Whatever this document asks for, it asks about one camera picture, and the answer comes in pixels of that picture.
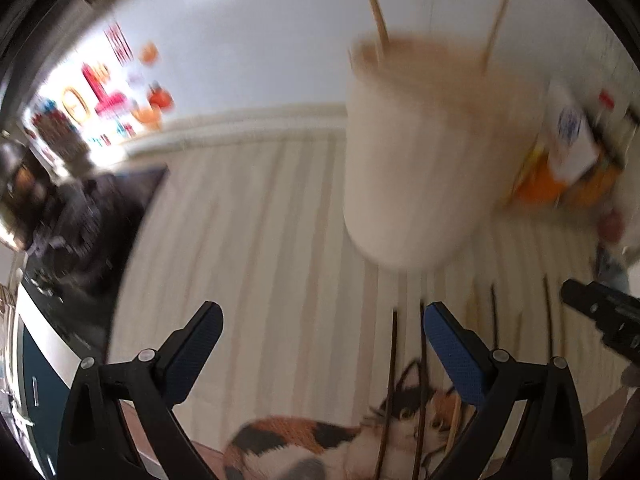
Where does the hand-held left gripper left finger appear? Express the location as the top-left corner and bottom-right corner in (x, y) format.
(57, 301), (223, 480)

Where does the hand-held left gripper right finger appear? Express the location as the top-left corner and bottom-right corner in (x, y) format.
(422, 301), (588, 480)

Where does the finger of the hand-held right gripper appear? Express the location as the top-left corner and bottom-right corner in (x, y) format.
(561, 279), (640, 361)

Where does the dark wooden chopstick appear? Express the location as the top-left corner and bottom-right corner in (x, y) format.
(375, 310), (399, 480)
(412, 305), (431, 480)
(542, 275), (556, 358)
(490, 285), (501, 348)

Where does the light wooden chopstick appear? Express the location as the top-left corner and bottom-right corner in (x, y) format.
(442, 395), (463, 453)
(356, 0), (391, 53)

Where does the white utensil cup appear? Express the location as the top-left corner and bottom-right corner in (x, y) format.
(342, 30), (548, 273)

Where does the red round object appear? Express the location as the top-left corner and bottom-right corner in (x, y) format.
(597, 210), (626, 246)

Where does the striped cat print mat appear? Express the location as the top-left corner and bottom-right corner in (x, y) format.
(107, 102), (640, 480)

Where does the orange box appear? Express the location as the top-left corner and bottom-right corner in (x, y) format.
(510, 145), (621, 211)

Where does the dark bundle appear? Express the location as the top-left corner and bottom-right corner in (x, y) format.
(0, 140), (168, 361)

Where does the white packet with blue mark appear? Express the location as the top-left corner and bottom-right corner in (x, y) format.
(542, 80), (601, 183)

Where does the colourful wall poster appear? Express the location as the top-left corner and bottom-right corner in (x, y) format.
(25, 20), (176, 151)

